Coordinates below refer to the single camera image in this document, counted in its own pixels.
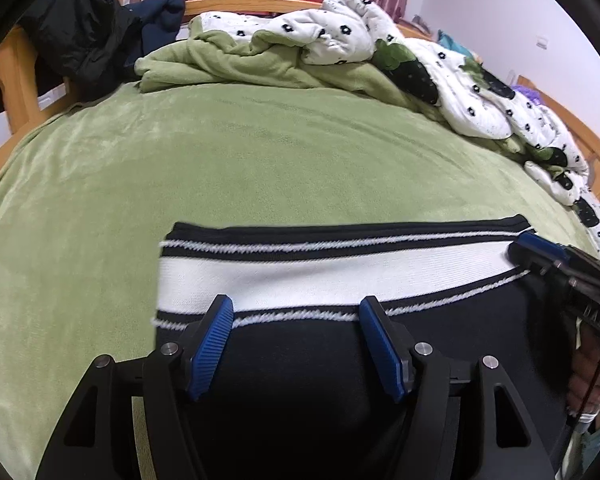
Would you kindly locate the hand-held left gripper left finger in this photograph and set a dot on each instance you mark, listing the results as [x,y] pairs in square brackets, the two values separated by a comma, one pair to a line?
[207,355]

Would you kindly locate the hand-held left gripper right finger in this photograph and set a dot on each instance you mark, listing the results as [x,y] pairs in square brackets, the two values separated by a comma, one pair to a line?
[380,351]

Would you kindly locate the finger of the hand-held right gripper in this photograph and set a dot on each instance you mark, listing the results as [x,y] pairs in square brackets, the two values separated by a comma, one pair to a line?
[540,244]

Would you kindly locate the black pants with white stripe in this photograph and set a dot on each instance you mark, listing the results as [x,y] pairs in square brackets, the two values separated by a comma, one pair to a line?
[300,355]

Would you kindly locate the person's right forearm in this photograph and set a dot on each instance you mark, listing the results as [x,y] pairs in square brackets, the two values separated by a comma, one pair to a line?
[596,445]

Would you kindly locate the person's right hand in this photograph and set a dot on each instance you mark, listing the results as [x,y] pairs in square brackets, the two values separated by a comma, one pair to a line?
[587,375]

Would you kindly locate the purple cloth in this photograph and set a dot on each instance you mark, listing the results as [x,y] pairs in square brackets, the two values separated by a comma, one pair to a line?
[525,93]

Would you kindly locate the green bed sheet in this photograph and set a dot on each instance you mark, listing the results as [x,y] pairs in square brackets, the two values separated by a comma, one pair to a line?
[230,160]

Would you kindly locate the teal pillow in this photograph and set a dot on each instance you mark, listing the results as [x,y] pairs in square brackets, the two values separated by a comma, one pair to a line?
[452,42]

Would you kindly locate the white floral quilt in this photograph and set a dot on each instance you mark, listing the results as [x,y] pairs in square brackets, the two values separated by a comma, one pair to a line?
[340,35]

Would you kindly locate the crumpled green blanket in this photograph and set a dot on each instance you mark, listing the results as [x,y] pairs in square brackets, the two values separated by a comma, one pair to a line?
[220,60]

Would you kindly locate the navy blue garment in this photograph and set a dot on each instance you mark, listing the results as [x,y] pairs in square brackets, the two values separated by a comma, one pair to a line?
[157,25]

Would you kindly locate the black jacket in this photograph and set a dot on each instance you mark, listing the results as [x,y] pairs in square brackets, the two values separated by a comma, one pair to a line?
[80,25]

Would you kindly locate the white wall socket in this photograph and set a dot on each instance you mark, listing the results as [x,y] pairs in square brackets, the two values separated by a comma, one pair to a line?
[543,41]

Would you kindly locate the wooden bed frame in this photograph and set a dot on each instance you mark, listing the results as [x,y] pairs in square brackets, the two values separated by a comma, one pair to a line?
[5,60]

